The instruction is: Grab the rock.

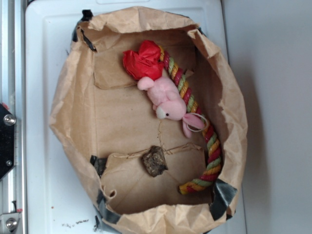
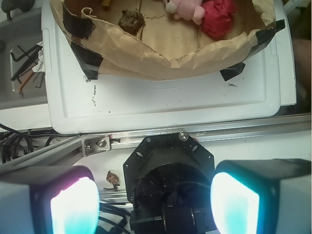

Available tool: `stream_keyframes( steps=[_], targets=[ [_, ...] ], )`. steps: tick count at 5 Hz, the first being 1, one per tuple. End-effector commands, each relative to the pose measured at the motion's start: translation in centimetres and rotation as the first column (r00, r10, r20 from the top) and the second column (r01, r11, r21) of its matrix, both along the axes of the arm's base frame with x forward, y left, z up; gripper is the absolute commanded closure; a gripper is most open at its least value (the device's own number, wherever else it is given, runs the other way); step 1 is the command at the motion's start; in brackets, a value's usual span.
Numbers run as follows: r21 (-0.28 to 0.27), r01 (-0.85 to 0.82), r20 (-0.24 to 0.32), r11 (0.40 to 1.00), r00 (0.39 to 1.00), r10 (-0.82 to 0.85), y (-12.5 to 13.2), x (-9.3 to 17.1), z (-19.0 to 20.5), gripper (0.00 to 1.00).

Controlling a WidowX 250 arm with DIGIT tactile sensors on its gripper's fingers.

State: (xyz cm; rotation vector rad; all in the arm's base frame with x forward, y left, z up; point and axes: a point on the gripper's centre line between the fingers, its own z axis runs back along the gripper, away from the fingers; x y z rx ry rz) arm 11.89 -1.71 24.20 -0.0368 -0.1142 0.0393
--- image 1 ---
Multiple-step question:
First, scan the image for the grey brown rock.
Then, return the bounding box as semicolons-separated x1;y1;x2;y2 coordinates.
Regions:
142;146;169;177

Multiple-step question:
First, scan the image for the multicolour twisted rope toy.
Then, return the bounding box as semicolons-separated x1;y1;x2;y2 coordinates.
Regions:
159;47;222;195

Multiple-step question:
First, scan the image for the red crumpled paper ball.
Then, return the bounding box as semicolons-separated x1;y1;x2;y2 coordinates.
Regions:
122;40;164;81

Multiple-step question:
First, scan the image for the pink plush bunny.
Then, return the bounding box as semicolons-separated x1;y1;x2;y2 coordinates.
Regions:
137;77;206;138

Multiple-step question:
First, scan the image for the aluminium frame rail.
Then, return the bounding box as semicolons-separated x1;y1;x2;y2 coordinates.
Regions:
0;0;28;234

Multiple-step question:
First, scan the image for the black mounting plate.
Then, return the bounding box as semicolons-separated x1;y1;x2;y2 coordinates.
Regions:
0;104;16;180

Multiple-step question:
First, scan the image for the brown paper bag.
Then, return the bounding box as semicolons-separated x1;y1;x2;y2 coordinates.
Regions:
50;6;248;234

